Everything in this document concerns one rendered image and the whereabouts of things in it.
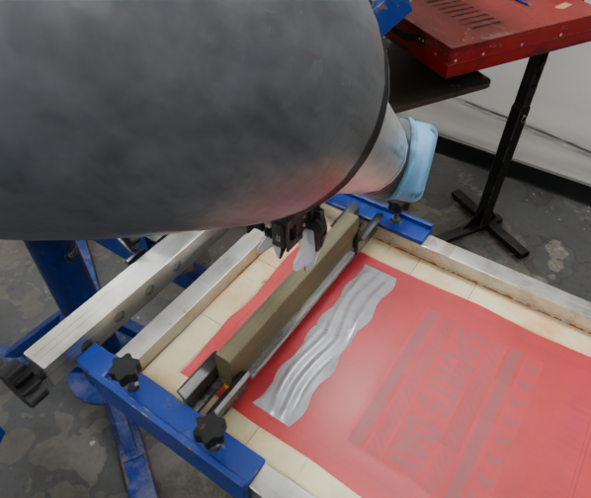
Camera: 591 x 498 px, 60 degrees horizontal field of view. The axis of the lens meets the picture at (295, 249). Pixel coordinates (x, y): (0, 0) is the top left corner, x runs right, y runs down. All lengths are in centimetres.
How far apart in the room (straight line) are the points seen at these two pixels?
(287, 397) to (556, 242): 204
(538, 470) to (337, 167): 75
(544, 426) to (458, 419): 13
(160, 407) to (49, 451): 123
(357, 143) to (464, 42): 139
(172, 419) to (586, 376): 66
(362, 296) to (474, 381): 24
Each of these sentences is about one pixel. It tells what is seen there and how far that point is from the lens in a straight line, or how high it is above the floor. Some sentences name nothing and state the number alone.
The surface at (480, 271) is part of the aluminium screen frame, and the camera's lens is 101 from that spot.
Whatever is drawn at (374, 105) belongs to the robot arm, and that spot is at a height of 162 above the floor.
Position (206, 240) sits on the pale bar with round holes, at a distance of 98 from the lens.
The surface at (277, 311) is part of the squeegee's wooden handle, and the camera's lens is 81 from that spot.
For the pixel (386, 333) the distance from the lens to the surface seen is 92.
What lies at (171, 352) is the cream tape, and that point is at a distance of 91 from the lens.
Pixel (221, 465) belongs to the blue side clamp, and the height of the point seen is 101.
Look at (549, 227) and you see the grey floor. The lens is 277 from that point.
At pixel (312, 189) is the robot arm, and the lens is 15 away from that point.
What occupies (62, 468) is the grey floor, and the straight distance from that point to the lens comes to 197.
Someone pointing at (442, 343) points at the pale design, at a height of 96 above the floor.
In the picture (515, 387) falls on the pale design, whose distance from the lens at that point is 92.
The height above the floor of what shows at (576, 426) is 96.
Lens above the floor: 170
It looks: 46 degrees down
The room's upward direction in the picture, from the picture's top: straight up
